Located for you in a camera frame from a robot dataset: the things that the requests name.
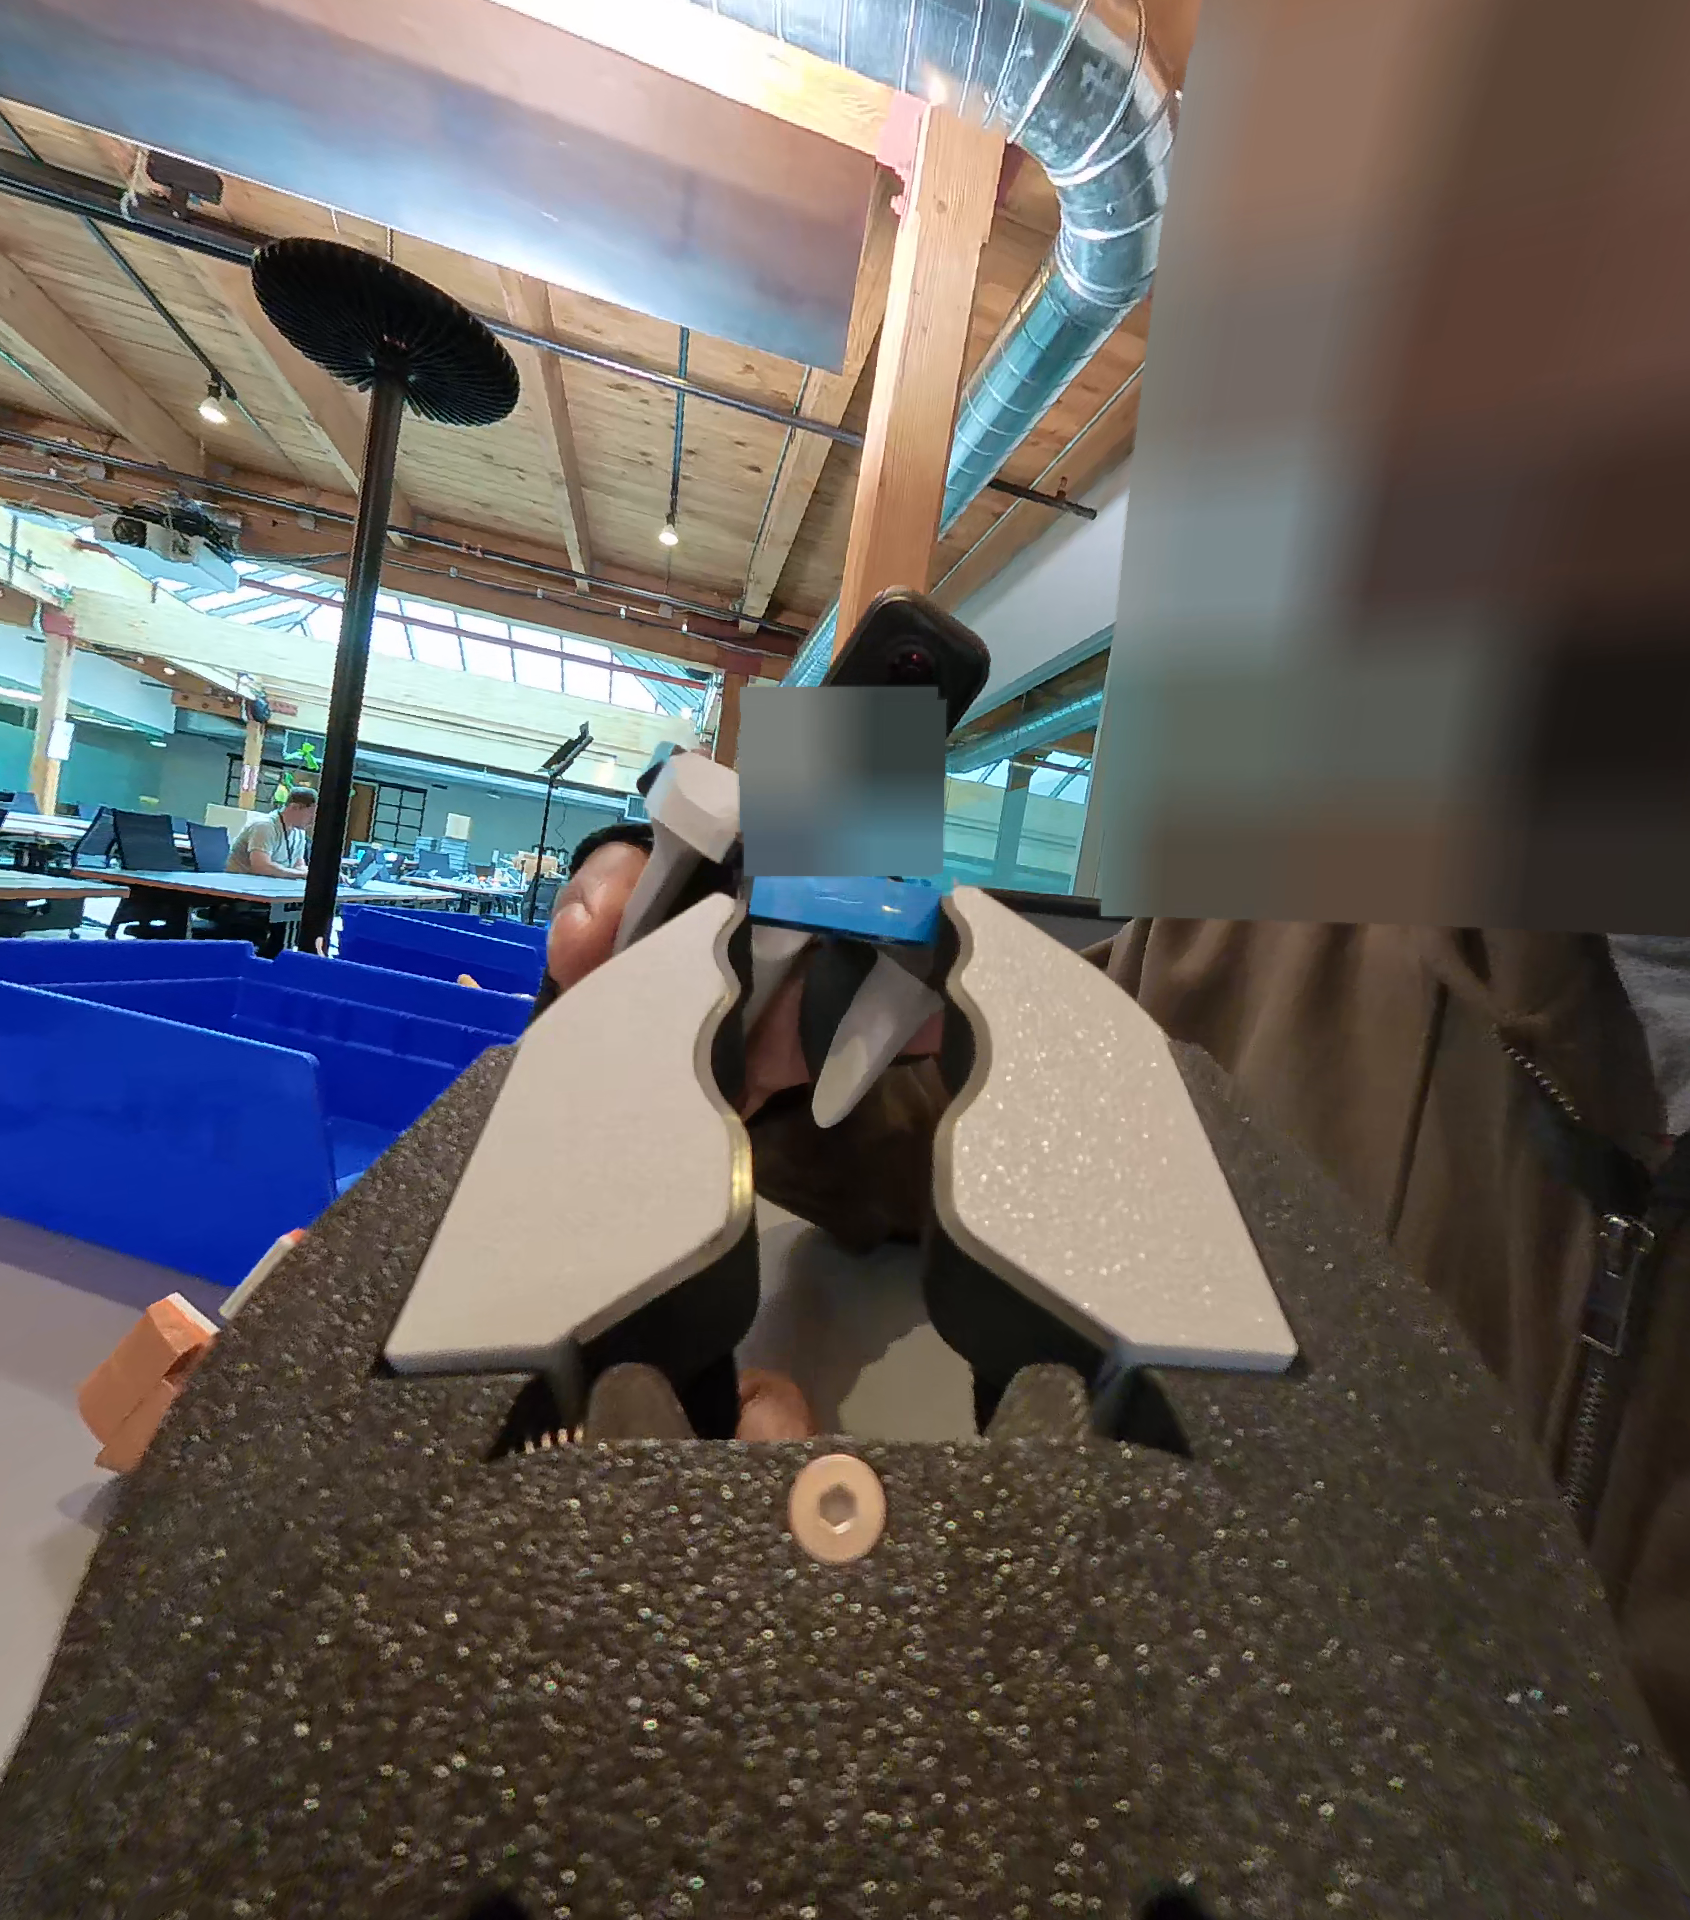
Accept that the brown brick model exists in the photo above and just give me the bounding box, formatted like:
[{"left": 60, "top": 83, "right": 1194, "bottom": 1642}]
[{"left": 77, "top": 1294, "right": 225, "bottom": 1476}]

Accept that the blue four-stud brick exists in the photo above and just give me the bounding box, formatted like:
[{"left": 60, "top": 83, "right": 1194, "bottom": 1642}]
[{"left": 747, "top": 874, "right": 946, "bottom": 943}]

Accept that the row of black office chairs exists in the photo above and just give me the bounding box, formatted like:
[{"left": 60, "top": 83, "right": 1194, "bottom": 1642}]
[{"left": 0, "top": 772, "right": 240, "bottom": 910}]

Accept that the black music stand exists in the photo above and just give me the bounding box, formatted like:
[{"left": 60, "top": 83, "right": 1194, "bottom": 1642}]
[{"left": 532, "top": 722, "right": 596, "bottom": 906}]

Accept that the wooden support post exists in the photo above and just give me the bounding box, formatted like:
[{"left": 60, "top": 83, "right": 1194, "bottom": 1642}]
[{"left": 834, "top": 101, "right": 1011, "bottom": 640}]

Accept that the black floor lamp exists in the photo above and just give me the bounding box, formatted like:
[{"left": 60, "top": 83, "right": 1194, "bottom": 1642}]
[{"left": 248, "top": 235, "right": 522, "bottom": 958}]

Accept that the person's brown hoodie torso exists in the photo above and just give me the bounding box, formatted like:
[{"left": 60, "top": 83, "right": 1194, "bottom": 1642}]
[{"left": 1085, "top": 913, "right": 1690, "bottom": 1920}]

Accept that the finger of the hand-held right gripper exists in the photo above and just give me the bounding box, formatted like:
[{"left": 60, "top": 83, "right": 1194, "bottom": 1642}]
[
  {"left": 808, "top": 954, "right": 941, "bottom": 1129},
  {"left": 638, "top": 741, "right": 747, "bottom": 869}
]

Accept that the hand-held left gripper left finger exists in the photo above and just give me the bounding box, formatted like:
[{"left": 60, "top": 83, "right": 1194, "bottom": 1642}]
[{"left": 381, "top": 895, "right": 764, "bottom": 1381}]

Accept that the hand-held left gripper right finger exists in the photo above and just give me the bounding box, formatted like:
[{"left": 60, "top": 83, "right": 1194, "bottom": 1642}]
[{"left": 921, "top": 884, "right": 1305, "bottom": 1391}]

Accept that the silver ventilation duct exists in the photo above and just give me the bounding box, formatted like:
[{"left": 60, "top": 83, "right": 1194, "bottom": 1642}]
[{"left": 935, "top": 0, "right": 1184, "bottom": 539}]

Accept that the blue plastic bin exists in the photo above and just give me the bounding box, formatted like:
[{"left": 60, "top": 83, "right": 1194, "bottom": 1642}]
[
  {"left": 334, "top": 899, "right": 554, "bottom": 1000},
  {"left": 0, "top": 935, "right": 542, "bottom": 1292}
]

